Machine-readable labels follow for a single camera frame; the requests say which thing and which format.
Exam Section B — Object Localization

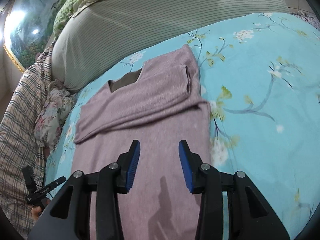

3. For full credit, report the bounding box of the blue floral bed sheet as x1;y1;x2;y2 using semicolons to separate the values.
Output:
45;12;319;239

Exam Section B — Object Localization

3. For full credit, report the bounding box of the person's left hand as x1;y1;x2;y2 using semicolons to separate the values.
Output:
31;206;42;222

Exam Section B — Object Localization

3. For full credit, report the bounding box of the plaid blanket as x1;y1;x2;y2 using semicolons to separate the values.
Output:
1;44;54;239

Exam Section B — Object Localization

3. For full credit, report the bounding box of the gold framed landscape painting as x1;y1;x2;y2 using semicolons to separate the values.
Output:
3;0;67;72

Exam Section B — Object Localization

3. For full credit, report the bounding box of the mauve knit sweater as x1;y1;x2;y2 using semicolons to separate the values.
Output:
72;45;210;239

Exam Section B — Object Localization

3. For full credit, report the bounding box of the green striped pillow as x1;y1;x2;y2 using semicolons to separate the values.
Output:
51;0;288;92

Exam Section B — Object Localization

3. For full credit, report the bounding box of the floral ruffled pillow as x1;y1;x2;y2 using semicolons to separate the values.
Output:
34;80;76;150

